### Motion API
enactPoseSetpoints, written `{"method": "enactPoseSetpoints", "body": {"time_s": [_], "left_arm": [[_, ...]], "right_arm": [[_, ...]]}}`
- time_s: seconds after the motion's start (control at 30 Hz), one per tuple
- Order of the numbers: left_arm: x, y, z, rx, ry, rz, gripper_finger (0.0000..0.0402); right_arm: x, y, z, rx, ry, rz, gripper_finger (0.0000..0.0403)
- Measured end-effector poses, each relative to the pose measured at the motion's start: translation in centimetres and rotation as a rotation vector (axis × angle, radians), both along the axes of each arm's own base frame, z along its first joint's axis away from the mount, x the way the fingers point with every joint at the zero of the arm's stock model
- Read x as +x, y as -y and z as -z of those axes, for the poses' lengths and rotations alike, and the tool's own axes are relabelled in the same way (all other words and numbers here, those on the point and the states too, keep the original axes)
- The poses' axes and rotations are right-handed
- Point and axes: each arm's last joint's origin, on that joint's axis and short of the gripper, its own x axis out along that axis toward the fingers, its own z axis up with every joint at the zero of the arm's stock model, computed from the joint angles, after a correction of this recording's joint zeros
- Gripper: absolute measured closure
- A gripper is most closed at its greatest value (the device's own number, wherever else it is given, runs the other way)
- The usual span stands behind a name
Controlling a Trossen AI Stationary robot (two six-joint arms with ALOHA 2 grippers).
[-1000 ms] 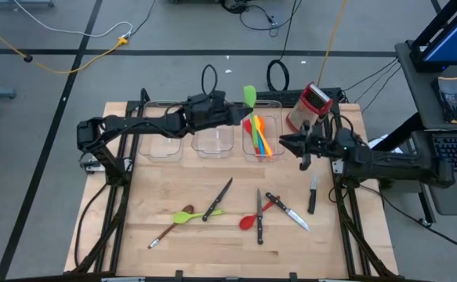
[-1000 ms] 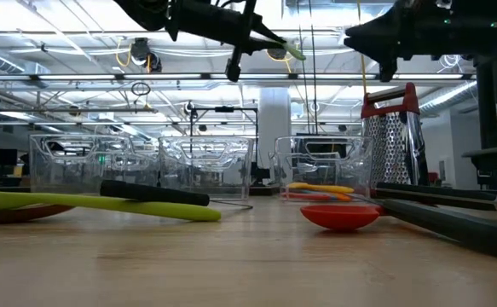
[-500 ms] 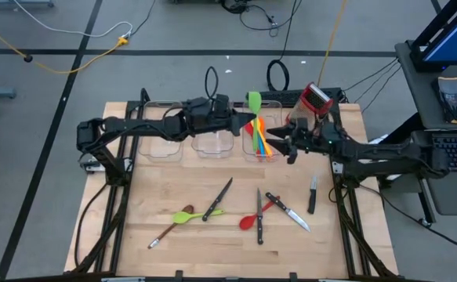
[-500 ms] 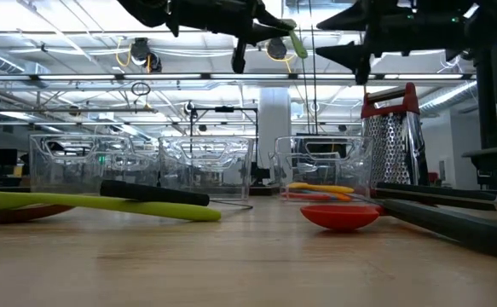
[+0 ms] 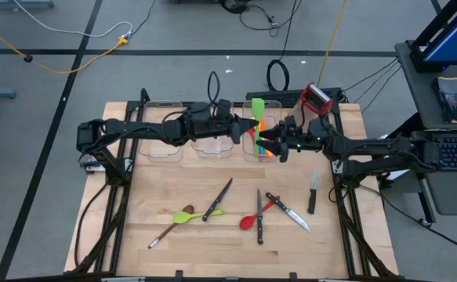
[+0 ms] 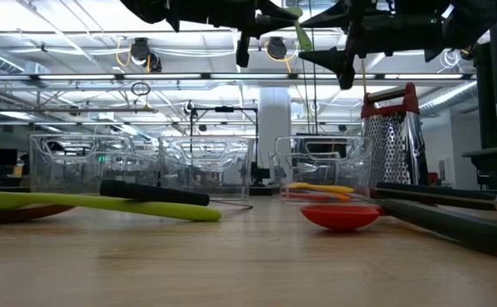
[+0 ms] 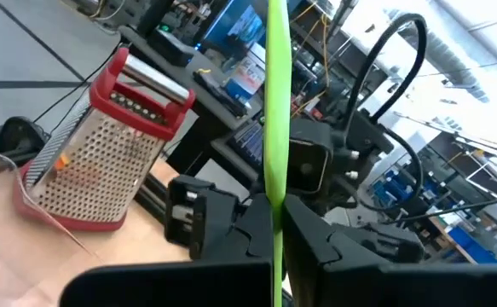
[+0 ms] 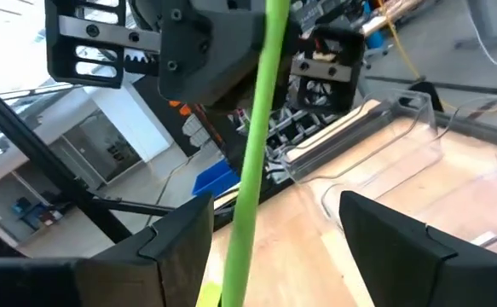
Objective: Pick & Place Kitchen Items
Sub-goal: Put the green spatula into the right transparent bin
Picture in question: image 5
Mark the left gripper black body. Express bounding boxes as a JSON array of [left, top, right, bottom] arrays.
[[187, 98, 240, 144]]

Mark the yellow extension cord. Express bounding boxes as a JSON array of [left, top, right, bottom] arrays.
[[0, 15, 130, 75]]

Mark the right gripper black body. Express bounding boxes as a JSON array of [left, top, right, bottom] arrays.
[[284, 114, 331, 154]]

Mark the grey metal cart base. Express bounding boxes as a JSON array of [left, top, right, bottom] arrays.
[[0, 0, 55, 9]]

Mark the lime green silicone spoon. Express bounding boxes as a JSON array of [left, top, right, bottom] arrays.
[[172, 209, 227, 226]]

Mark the black right arm floor cable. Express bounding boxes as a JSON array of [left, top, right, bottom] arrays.
[[358, 183, 457, 259]]

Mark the riveted-handle wide-blade knife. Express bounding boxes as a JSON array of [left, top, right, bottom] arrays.
[[264, 191, 312, 233]]

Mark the green silicone spatula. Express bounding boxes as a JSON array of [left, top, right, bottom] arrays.
[[250, 97, 267, 158]]

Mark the red-handled steel box grater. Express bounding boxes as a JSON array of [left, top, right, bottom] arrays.
[[290, 81, 335, 132]]

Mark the black computer monitor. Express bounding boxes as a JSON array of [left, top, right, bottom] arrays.
[[409, 0, 457, 74]]

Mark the black aluminium table frame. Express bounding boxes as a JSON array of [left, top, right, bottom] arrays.
[[63, 86, 405, 282]]

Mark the slim black steak knife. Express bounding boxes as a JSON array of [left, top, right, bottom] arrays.
[[201, 177, 234, 222]]

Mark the black tangled floor cable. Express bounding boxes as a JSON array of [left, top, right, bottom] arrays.
[[219, 0, 304, 39]]

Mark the grey side desk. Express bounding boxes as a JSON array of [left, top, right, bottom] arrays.
[[394, 38, 457, 217]]

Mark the orange silicone spatula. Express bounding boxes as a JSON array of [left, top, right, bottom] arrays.
[[258, 118, 277, 160]]

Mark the black arm floor cable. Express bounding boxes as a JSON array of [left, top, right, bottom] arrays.
[[73, 180, 111, 269], [358, 183, 457, 259]]

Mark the black left arm floor cable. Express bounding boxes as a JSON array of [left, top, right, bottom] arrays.
[[73, 180, 111, 269]]

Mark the pair of grey work gloves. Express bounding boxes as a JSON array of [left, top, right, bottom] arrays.
[[431, 75, 457, 125]]

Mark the red silicone spoon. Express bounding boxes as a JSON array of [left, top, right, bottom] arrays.
[[238, 195, 281, 231]]

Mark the white floor cable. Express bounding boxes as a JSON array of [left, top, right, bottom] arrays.
[[11, 0, 135, 40]]

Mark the short black paring knife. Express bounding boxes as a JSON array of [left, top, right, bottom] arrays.
[[306, 170, 320, 215]]

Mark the black power strip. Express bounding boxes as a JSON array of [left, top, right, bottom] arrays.
[[245, 86, 343, 107]]

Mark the clear plastic bin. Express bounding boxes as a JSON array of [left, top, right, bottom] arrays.
[[139, 99, 185, 163], [241, 99, 286, 163], [190, 96, 235, 160]]

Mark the coiled black cable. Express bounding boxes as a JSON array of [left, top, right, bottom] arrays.
[[266, 58, 292, 93]]

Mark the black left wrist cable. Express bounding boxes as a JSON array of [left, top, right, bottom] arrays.
[[206, 70, 222, 106]]

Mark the long narrow-bladed black knife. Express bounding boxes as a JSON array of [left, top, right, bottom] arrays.
[[256, 187, 265, 246]]

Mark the brown wooden spoon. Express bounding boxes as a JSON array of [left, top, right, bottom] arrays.
[[147, 204, 195, 250]]

